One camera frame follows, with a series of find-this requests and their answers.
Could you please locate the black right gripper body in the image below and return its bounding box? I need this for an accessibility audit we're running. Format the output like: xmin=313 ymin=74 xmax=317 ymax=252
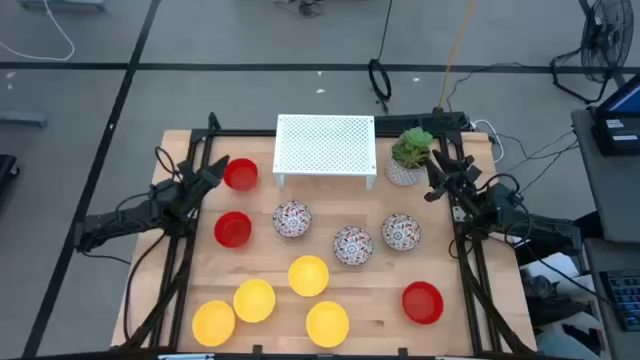
xmin=446 ymin=168 xmax=494 ymax=217

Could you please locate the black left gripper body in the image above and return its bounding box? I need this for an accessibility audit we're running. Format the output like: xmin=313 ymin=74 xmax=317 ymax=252
xmin=167 ymin=172 xmax=210 ymax=220

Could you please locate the red plastic bowl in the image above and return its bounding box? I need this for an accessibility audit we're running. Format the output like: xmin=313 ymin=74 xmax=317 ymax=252
xmin=222 ymin=157 xmax=260 ymax=193
xmin=213 ymin=210 xmax=254 ymax=249
xmin=401 ymin=280 xmax=445 ymax=326

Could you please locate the patterned ceramic mini bowl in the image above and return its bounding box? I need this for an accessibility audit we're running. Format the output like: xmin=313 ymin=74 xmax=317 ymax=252
xmin=272 ymin=199 xmax=314 ymax=239
xmin=332 ymin=225 xmax=375 ymax=266
xmin=381 ymin=212 xmax=422 ymax=252

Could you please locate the yellow plastic bowl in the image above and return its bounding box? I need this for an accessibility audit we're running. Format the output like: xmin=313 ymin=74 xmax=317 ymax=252
xmin=232 ymin=278 xmax=277 ymax=324
xmin=305 ymin=300 xmax=351 ymax=349
xmin=287 ymin=254 xmax=331 ymax=298
xmin=191 ymin=299 xmax=237 ymax=348

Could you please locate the succulent in patterned pot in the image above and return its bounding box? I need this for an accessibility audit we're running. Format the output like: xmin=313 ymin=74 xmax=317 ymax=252
xmin=383 ymin=126 xmax=435 ymax=188

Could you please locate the black power strip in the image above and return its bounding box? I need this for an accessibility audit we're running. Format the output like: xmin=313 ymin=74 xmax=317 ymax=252
xmin=418 ymin=110 xmax=467 ymax=135

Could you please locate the white perforated metal shelf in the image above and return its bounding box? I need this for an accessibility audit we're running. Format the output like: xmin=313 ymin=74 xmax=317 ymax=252
xmin=272 ymin=113 xmax=379 ymax=192

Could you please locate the white paper sheet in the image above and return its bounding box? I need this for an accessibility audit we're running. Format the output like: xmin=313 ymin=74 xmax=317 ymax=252
xmin=519 ymin=249 xmax=581 ymax=296

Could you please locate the black desk leg bar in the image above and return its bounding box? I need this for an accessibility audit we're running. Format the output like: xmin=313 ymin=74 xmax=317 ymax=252
xmin=514 ymin=212 xmax=601 ymax=266

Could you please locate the grey desk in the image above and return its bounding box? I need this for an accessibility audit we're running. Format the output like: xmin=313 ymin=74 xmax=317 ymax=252
xmin=582 ymin=237 xmax=640 ymax=360
xmin=571 ymin=107 xmax=640 ymax=245

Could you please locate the black labelled box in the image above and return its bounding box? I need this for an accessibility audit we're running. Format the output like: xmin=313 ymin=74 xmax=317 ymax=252
xmin=591 ymin=113 xmax=640 ymax=157

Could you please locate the grey floor bar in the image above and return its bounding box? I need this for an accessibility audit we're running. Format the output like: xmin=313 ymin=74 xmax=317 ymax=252
xmin=0 ymin=110 xmax=49 ymax=129

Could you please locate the black floor object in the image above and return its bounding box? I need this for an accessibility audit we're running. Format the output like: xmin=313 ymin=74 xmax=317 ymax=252
xmin=0 ymin=153 xmax=21 ymax=204

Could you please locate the laptop screen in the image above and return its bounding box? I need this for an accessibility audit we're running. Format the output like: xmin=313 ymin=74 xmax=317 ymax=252
xmin=596 ymin=73 xmax=640 ymax=120

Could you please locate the black keyboard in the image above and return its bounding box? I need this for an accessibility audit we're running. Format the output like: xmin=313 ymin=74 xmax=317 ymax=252
xmin=598 ymin=268 xmax=640 ymax=333

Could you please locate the black floor fan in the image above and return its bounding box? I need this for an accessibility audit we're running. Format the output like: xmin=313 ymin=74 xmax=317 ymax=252
xmin=549 ymin=0 xmax=636 ymax=105

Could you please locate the grey floor base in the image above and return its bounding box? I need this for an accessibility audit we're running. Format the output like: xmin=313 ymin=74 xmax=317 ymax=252
xmin=18 ymin=0 xmax=107 ymax=12

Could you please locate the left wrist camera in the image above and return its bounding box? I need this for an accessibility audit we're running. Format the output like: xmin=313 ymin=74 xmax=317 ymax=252
xmin=175 ymin=158 xmax=197 ymax=182

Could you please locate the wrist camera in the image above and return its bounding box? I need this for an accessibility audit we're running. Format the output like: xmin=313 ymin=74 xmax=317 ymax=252
xmin=462 ymin=154 xmax=484 ymax=179
xmin=175 ymin=158 xmax=197 ymax=182

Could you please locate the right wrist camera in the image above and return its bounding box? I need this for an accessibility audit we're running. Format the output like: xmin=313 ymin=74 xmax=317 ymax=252
xmin=462 ymin=154 xmax=484 ymax=179

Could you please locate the black aluminium table frame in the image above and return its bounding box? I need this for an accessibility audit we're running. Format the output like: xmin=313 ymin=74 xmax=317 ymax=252
xmin=119 ymin=112 xmax=539 ymax=360

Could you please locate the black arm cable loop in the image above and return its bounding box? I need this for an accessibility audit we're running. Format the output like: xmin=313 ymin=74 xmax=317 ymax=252
xmin=153 ymin=145 xmax=180 ymax=180

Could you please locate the white power cable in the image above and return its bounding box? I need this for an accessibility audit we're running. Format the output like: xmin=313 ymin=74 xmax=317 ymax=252
xmin=469 ymin=118 xmax=505 ymax=165

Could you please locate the yellow hanging cable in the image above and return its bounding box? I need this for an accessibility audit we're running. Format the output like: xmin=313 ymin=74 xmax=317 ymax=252
xmin=437 ymin=0 xmax=477 ymax=110

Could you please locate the long black arm cable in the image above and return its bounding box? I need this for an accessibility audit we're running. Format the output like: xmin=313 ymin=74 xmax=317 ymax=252
xmin=122 ymin=230 xmax=169 ymax=346

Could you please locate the black hanging coiled cable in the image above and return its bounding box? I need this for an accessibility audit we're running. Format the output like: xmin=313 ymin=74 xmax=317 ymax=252
xmin=367 ymin=0 xmax=394 ymax=115

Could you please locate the black cable bundle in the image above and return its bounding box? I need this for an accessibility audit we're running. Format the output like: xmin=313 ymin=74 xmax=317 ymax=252
xmin=273 ymin=0 xmax=326 ymax=20

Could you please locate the white floor cable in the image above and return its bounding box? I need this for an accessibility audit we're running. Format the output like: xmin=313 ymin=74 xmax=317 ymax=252
xmin=0 ymin=0 xmax=76 ymax=63

